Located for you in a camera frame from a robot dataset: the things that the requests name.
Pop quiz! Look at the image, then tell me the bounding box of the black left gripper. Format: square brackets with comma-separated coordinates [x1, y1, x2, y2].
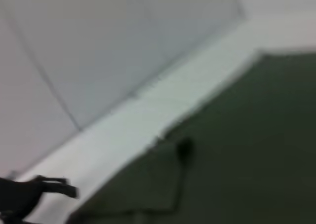
[0, 175, 80, 220]

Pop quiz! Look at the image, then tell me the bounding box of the dark green t-shirt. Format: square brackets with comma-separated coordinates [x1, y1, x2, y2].
[65, 48, 316, 224]

